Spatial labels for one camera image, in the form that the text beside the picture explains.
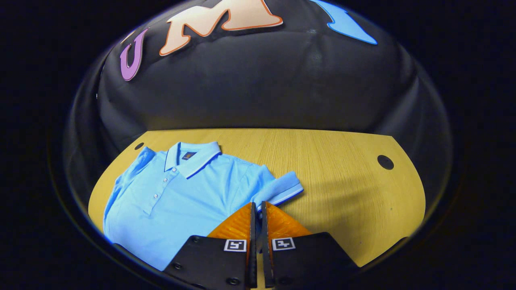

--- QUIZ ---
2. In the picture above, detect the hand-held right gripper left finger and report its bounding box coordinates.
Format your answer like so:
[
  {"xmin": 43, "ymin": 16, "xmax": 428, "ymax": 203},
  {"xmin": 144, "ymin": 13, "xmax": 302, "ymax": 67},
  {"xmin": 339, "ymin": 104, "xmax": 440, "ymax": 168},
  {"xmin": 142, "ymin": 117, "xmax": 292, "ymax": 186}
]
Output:
[{"xmin": 163, "ymin": 202, "xmax": 258, "ymax": 289}]

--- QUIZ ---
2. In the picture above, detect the black backdrop cloth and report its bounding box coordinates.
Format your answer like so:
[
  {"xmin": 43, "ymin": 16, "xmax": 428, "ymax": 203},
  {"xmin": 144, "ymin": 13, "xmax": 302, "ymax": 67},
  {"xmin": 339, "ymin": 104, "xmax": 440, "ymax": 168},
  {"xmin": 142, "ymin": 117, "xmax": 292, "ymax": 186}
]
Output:
[{"xmin": 62, "ymin": 0, "xmax": 454, "ymax": 226}]

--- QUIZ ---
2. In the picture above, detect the light blue T-shirt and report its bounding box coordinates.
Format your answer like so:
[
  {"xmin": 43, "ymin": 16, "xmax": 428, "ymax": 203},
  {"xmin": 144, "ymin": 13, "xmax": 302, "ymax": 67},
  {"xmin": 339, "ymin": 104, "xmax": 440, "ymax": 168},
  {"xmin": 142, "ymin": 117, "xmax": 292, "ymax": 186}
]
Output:
[{"xmin": 103, "ymin": 141, "xmax": 304, "ymax": 271}]

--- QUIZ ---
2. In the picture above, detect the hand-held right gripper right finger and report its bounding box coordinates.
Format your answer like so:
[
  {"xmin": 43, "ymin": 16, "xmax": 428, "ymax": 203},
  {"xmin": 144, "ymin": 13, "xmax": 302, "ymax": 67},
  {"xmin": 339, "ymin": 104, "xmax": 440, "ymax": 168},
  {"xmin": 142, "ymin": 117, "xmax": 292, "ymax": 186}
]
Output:
[{"xmin": 260, "ymin": 201, "xmax": 359, "ymax": 289}]

